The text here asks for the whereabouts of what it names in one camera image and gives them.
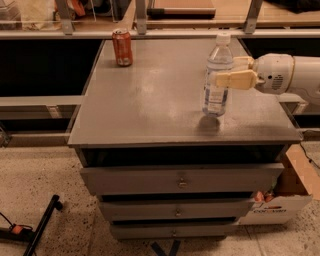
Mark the white cardboard box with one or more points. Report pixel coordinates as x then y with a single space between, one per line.
296 187

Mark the bottom grey drawer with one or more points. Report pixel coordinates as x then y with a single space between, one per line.
151 231

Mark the grey metal shelf rail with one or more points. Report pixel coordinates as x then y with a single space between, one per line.
160 34

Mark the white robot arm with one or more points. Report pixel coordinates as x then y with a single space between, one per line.
305 80

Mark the black metal bar on floor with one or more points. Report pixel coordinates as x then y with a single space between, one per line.
54 204

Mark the clear bottle with blue label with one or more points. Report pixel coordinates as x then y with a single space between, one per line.
219 61

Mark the grey drawer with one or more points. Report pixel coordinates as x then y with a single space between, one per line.
165 179
151 231
175 209

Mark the top grey drawer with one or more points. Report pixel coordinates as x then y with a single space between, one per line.
165 179

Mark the orange soda can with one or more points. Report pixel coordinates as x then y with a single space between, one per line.
122 47

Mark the grey drawer cabinet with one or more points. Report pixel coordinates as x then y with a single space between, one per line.
149 114

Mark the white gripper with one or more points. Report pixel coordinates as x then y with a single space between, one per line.
272 74

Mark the middle grey drawer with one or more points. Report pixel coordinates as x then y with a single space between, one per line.
175 209

